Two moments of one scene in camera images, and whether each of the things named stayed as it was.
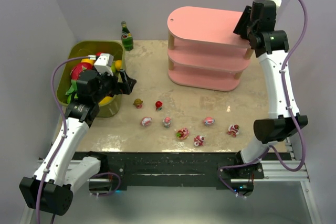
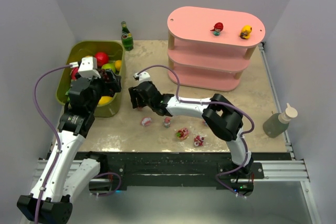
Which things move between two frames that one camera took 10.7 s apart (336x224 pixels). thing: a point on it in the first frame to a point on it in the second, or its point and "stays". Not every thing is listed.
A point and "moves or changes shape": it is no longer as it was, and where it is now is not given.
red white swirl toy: x=198 y=140 stays
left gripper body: x=121 y=85 stays
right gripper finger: x=242 y=26 to x=136 y=99
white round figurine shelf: x=145 y=121 stays
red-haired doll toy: x=158 y=105 moves or changes shape
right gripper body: x=243 y=24 to x=135 y=96
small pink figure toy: x=167 y=121 stays
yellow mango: x=106 y=100 stays
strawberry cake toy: x=182 y=134 stays
